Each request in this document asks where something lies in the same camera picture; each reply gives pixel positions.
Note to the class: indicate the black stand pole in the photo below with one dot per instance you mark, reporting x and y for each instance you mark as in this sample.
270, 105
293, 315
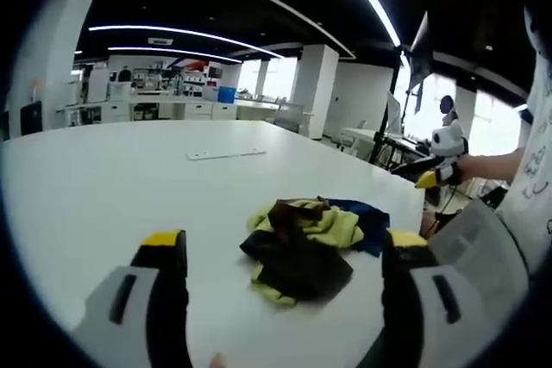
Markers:
388, 105

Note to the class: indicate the black chair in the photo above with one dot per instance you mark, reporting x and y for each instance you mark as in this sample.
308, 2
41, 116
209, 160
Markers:
31, 118

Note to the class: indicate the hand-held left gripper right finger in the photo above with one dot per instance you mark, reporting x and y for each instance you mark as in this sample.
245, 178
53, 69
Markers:
431, 320

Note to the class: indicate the white office desk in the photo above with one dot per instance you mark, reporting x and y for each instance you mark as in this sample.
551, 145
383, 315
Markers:
362, 135

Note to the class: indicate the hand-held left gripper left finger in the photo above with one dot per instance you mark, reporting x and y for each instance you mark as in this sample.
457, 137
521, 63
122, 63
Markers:
129, 299

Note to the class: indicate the white square column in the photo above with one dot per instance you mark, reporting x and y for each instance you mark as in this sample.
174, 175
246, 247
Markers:
315, 88

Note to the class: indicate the white counter with cabinets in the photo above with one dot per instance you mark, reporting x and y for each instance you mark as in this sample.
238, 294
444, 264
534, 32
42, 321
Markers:
172, 109

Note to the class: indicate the yellow black blue garment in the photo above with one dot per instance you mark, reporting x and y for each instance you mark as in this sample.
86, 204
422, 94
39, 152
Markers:
302, 256

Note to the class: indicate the person's left hand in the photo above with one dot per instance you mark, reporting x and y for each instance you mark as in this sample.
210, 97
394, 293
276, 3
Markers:
217, 361

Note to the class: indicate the grey worn device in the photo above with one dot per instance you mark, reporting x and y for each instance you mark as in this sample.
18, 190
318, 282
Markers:
478, 234

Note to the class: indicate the person's right hand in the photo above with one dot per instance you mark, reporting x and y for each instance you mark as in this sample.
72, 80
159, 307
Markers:
466, 167

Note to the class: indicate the person in white shirt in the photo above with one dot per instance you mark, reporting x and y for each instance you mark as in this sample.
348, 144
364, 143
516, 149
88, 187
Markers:
535, 148

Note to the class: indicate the black monitor on stand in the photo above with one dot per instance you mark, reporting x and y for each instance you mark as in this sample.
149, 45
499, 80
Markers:
422, 55

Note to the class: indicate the blue storage bin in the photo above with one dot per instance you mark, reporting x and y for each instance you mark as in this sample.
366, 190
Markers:
227, 95

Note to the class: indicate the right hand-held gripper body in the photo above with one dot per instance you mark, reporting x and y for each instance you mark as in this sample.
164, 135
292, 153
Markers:
448, 139

